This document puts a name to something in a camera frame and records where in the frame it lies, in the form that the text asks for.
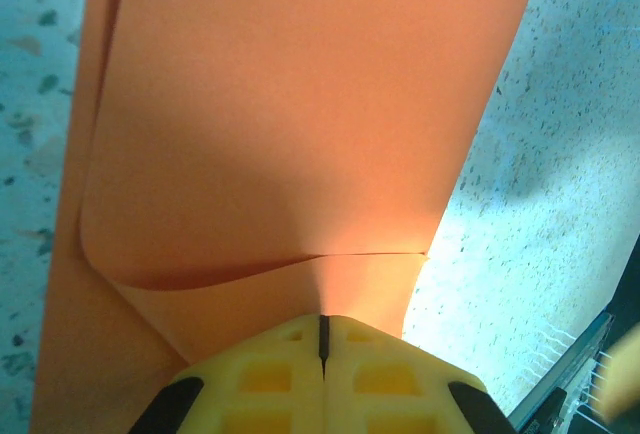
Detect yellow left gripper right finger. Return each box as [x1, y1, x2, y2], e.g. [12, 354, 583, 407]
[325, 314, 517, 434]

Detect blue-edged aluminium side rail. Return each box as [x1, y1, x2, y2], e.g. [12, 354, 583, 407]
[514, 311, 619, 434]

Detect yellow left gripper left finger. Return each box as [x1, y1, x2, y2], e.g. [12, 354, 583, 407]
[128, 314, 327, 434]

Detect orange paper sheet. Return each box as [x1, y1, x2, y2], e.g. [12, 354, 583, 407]
[27, 0, 547, 434]

